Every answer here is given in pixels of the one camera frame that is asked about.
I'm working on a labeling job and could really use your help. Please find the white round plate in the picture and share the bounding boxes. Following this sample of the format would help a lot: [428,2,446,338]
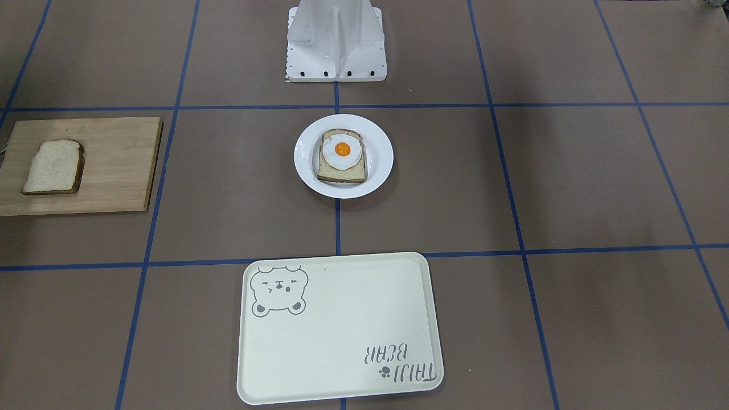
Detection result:
[293,114,394,198]

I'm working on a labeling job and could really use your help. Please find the bread slice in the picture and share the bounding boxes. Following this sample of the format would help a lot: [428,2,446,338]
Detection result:
[21,138,84,195]
[317,128,368,183]

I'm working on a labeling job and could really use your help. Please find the fried egg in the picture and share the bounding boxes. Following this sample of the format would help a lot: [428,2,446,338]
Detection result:
[321,133,363,170]

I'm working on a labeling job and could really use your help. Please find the cream bear serving tray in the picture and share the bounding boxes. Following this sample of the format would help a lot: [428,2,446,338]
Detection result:
[236,252,445,405]

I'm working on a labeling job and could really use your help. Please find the wooden cutting board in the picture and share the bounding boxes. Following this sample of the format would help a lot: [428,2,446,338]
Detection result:
[1,117,163,217]

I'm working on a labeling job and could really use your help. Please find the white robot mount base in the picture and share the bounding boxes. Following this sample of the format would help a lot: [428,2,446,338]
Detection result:
[285,1,388,83]

